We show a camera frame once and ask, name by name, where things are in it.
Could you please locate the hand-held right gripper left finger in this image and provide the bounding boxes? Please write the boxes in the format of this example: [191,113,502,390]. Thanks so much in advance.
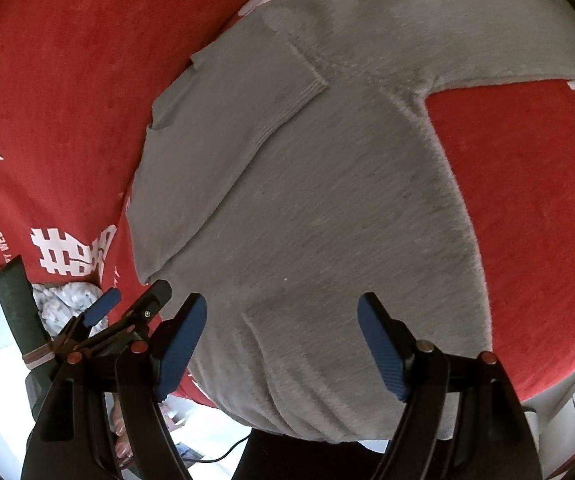
[20,292,209,480]

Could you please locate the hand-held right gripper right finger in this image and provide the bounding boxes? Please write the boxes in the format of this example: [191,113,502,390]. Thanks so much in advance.
[357,292,544,480]

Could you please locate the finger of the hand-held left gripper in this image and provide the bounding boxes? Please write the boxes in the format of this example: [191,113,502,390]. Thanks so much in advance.
[52,287,123,361]
[80,280,174,357]

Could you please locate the grey knit sweater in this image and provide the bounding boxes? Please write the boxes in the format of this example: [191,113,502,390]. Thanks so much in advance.
[125,0,575,447]

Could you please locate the white grey patterned cloth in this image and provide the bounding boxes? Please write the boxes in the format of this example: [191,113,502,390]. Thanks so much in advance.
[32,280,106,342]

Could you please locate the dark flat device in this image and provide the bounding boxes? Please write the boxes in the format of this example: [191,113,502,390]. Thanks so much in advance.
[174,441,204,464]

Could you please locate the person's bare foot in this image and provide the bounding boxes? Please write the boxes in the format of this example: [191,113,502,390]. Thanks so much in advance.
[110,394,136,462]

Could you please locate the person's dark pants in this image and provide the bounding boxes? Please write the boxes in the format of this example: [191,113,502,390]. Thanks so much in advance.
[232,427,385,480]

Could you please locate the white furniture panel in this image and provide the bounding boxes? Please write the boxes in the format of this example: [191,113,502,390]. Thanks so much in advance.
[520,350,575,463]

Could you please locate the red printed blanket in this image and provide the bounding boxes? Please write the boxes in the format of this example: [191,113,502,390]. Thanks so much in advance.
[0,0,575,411]

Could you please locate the black cable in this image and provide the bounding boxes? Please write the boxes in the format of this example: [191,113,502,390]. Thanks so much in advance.
[188,432,254,464]

